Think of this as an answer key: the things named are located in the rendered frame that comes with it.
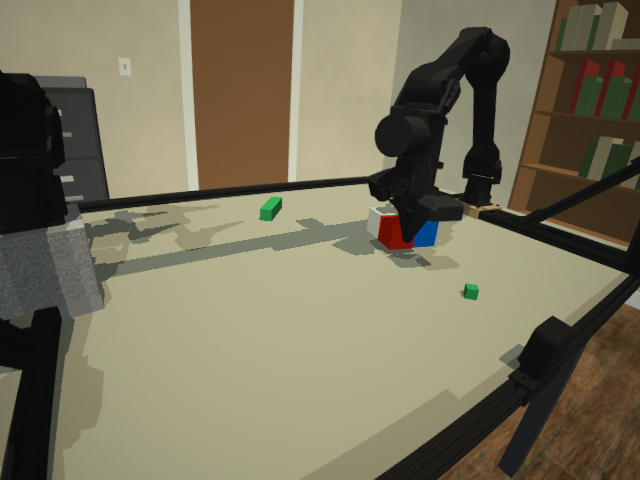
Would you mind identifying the small green cube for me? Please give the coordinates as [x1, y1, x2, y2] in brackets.
[463, 283, 479, 300]

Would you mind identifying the green rectangular bar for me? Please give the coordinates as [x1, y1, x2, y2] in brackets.
[260, 197, 282, 221]

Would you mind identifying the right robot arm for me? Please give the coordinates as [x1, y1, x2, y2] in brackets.
[367, 27, 510, 207]

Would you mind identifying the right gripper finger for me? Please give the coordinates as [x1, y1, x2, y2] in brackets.
[389, 199, 410, 242]
[400, 206, 427, 243]

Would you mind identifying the blue cube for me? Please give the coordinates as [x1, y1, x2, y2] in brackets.
[413, 221, 439, 248]

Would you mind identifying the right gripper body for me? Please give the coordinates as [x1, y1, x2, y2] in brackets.
[393, 154, 464, 222]

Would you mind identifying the red cube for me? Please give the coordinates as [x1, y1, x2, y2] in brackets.
[378, 215, 415, 250]

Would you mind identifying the white cube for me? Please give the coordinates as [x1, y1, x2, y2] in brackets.
[367, 207, 398, 239]

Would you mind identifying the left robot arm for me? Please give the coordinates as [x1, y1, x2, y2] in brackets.
[0, 70, 68, 235]

